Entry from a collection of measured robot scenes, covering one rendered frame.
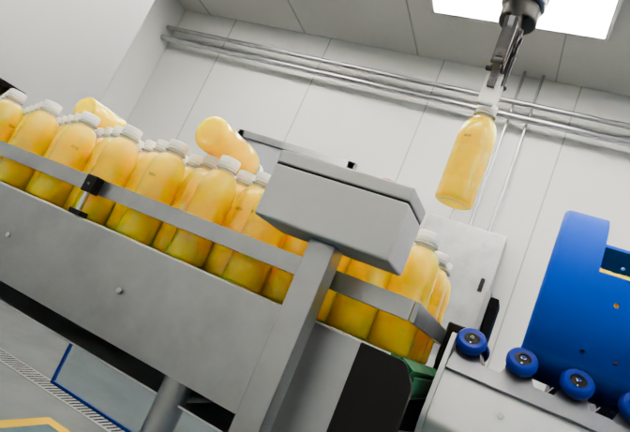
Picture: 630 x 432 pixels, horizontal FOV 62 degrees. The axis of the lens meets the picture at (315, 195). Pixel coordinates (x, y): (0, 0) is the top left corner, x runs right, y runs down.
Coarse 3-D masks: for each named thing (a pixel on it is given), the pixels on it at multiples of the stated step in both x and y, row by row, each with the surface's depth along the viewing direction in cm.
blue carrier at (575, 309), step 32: (576, 224) 80; (608, 224) 81; (576, 256) 76; (608, 256) 94; (544, 288) 76; (576, 288) 74; (608, 288) 73; (544, 320) 75; (576, 320) 74; (608, 320) 72; (544, 352) 77; (576, 352) 74; (608, 352) 72; (608, 384) 74
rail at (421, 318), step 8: (416, 304) 75; (416, 312) 74; (424, 312) 79; (416, 320) 75; (424, 320) 81; (432, 320) 88; (424, 328) 83; (432, 328) 90; (440, 328) 98; (432, 336) 93; (440, 336) 101; (440, 344) 106
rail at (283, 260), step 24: (0, 144) 114; (48, 168) 106; (120, 192) 98; (168, 216) 93; (192, 216) 91; (216, 240) 88; (240, 240) 86; (288, 264) 82; (336, 288) 78; (360, 288) 77; (408, 312) 74
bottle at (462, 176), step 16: (480, 112) 99; (464, 128) 98; (480, 128) 96; (496, 128) 99; (464, 144) 96; (480, 144) 95; (448, 160) 98; (464, 160) 95; (480, 160) 95; (448, 176) 96; (464, 176) 94; (480, 176) 95; (448, 192) 94; (464, 192) 94; (464, 208) 97
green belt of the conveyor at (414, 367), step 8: (408, 360) 76; (416, 368) 78; (424, 368) 87; (432, 368) 102; (424, 376) 84; (432, 376) 92; (416, 384) 75; (424, 384) 82; (416, 392) 77; (424, 392) 84
